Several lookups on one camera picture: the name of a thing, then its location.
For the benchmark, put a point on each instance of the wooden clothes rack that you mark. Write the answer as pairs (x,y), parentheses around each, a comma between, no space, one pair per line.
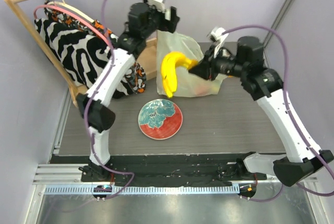
(27,75)

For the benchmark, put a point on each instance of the fake yellow bananas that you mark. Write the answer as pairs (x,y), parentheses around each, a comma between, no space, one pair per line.
(169,64)

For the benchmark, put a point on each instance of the pink clothes hanger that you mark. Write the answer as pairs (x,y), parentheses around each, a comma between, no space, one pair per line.
(106,39)

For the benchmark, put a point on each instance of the orange patterned garment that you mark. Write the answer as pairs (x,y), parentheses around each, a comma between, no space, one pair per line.
(134,80)

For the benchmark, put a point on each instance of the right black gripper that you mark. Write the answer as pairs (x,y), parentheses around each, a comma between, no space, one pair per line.
(212,65)

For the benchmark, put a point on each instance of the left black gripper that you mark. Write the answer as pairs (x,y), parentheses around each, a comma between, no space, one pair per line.
(168,25)

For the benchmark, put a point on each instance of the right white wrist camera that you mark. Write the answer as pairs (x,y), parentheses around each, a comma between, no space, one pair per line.
(217,36)

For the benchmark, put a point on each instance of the slotted cable duct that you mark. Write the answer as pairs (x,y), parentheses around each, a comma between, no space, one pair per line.
(94,189)

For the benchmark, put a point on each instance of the fake orange fruit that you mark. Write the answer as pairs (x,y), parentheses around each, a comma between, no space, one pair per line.
(202,90)

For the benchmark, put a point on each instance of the red and teal plate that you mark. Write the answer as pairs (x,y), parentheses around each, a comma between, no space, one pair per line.
(160,119)

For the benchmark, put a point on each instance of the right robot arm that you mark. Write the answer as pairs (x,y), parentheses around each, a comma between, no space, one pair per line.
(265,86)

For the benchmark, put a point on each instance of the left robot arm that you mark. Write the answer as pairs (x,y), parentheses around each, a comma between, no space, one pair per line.
(143,20)

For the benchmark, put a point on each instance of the zebra print garment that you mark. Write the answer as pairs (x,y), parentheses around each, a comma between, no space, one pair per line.
(82,55)

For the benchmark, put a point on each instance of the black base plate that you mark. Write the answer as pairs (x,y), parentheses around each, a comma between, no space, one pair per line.
(187,170)

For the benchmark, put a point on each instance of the cream clothes hanger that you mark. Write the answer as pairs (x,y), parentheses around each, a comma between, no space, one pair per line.
(69,7)

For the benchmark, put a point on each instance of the pale yellow plastic bag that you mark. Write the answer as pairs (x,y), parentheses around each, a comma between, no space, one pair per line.
(186,82)

